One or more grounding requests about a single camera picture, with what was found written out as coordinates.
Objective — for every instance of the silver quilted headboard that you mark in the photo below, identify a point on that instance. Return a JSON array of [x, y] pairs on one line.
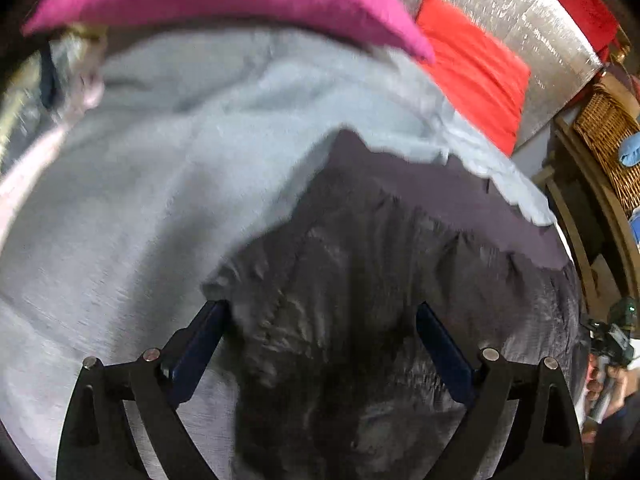
[[515, 15]]

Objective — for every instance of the light blue cloth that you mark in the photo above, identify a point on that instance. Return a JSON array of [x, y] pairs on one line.
[[631, 150]]

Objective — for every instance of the black jacket with purple lining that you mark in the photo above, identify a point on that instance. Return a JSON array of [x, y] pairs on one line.
[[380, 285]]

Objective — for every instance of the dark wooden frame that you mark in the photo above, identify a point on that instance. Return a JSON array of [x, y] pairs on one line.
[[580, 220]]

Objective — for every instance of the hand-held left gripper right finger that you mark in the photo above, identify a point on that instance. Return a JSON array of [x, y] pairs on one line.
[[445, 355]]

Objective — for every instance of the wicker basket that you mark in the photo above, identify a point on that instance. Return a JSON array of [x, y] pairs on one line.
[[610, 135]]

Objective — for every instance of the person's right hand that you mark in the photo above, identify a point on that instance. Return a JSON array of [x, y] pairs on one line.
[[595, 385]]

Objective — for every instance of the grey blanket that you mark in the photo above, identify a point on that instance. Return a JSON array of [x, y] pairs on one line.
[[150, 185]]

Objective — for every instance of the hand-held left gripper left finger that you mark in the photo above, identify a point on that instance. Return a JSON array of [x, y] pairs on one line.
[[200, 350]]

